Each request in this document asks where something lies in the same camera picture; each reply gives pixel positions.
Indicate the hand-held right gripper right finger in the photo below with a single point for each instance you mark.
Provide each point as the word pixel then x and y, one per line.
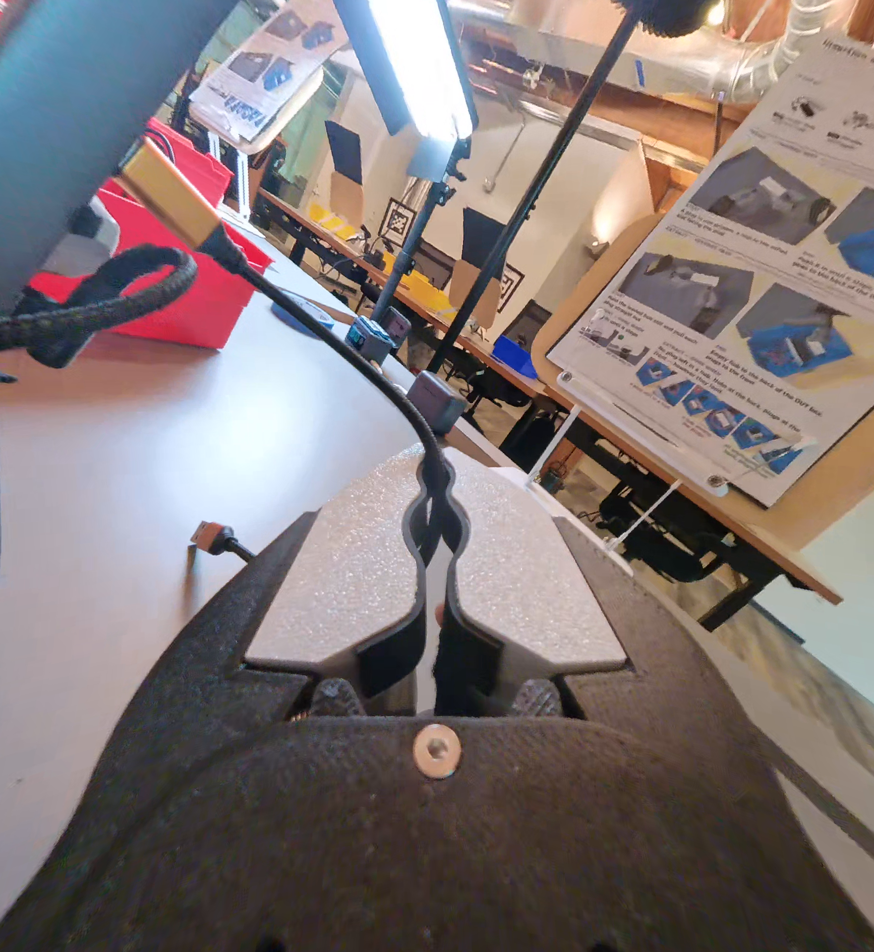
pixel 518 587

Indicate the instruction poster on white stand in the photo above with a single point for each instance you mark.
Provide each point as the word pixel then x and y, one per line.
pixel 741 297

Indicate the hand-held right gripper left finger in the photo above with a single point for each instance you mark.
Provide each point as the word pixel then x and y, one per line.
pixel 347 580

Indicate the grey charger block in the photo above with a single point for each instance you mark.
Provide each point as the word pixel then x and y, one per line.
pixel 437 401
pixel 377 338

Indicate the led light panel on stand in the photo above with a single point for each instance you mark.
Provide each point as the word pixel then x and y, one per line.
pixel 414 74

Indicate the long wooden desk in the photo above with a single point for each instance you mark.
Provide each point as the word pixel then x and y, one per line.
pixel 779 550

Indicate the tilted instruction poster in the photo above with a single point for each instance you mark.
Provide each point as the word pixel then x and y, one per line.
pixel 258 82

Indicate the blue tape roll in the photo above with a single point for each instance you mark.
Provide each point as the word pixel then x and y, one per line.
pixel 288 316

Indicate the black stand pole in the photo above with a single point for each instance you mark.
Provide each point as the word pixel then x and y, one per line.
pixel 559 149

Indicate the red plastic bin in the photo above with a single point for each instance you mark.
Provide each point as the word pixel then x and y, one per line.
pixel 199 175
pixel 184 320

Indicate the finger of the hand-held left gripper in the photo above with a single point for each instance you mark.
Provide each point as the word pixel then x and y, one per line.
pixel 83 238

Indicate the blue plastic bin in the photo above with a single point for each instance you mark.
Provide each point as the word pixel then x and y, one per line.
pixel 515 355

